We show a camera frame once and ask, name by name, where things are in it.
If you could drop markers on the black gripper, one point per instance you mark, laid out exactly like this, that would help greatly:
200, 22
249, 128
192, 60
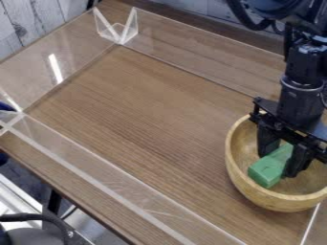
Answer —
292, 120

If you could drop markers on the green rectangular block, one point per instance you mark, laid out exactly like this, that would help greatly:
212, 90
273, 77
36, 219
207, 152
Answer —
265, 171

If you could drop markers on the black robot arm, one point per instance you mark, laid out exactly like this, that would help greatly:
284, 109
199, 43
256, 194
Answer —
304, 34

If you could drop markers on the light wooden bowl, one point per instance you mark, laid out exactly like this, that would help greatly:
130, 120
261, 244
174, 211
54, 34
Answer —
293, 194

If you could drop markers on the clear acrylic tray wall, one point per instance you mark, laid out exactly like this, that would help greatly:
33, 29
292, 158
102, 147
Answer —
129, 207

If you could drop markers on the clear acrylic corner bracket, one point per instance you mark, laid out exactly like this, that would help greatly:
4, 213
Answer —
117, 33

